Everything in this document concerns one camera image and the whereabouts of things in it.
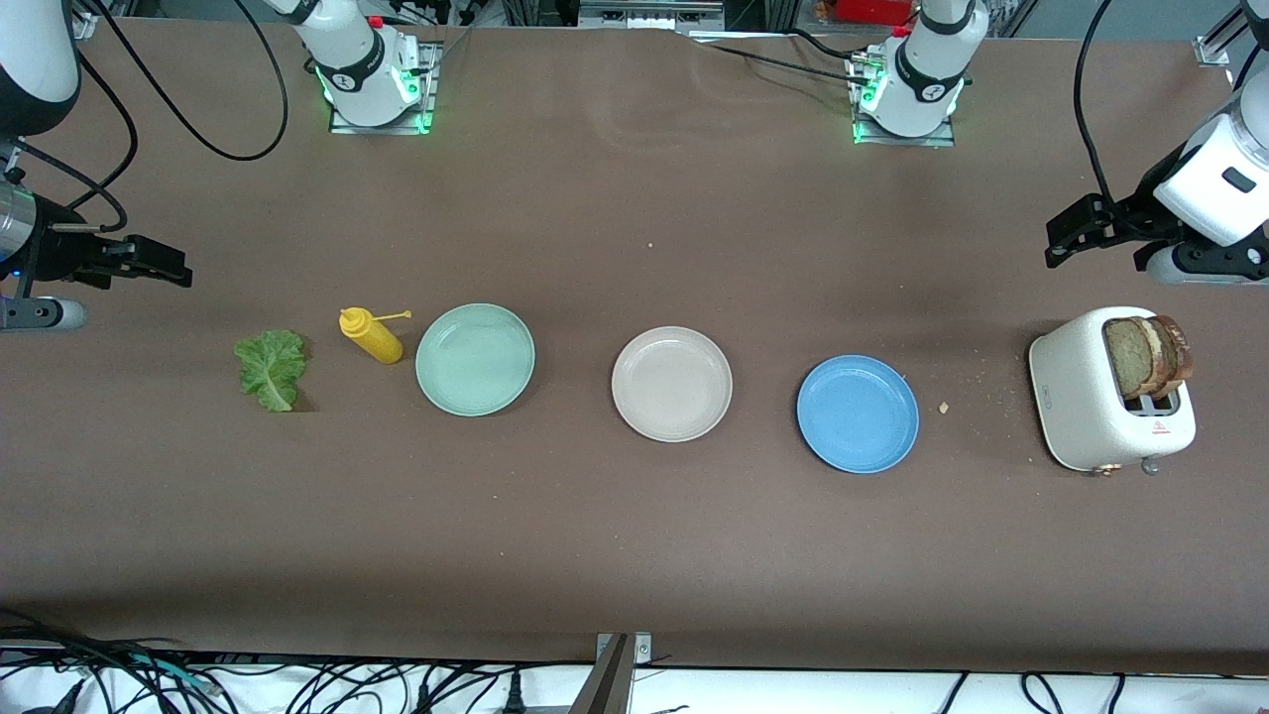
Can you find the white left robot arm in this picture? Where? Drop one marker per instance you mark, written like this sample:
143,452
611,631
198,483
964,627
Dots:
927,89

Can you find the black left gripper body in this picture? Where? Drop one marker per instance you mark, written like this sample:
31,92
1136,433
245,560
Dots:
1134,213

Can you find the green lettuce leaf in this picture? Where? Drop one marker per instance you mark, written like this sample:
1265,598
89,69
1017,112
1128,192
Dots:
270,369

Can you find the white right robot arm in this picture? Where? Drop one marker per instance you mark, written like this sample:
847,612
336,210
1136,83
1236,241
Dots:
357,59

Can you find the red box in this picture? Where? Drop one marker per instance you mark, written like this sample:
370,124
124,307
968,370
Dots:
877,10

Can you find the dark crust bread slice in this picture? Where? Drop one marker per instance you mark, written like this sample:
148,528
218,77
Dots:
1180,352

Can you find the white toaster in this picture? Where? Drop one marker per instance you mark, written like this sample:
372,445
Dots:
1076,397

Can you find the blue plate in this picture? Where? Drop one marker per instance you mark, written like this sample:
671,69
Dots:
858,415

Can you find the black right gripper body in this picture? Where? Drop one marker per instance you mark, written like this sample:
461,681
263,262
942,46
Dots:
61,254

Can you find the beige plate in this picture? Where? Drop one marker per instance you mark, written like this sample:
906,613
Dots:
672,385

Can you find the grey metal bar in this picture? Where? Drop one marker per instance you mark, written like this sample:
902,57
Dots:
605,684

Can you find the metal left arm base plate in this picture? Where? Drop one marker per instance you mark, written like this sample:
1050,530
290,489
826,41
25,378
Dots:
937,142

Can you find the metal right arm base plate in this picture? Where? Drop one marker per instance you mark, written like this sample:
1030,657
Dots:
382,130

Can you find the light bread slice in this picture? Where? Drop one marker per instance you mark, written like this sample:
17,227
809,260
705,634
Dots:
1125,357

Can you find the black power plug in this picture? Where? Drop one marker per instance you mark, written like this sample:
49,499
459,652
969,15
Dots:
515,692

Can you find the metal table edge bracket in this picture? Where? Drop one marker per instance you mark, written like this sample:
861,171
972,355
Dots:
639,650

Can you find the yellow squeeze bottle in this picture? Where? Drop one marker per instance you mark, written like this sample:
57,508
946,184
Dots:
375,339

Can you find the aluminium frame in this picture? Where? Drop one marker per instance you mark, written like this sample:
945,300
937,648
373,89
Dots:
649,12

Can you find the mint green plate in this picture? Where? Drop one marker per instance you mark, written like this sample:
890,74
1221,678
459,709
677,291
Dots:
475,359

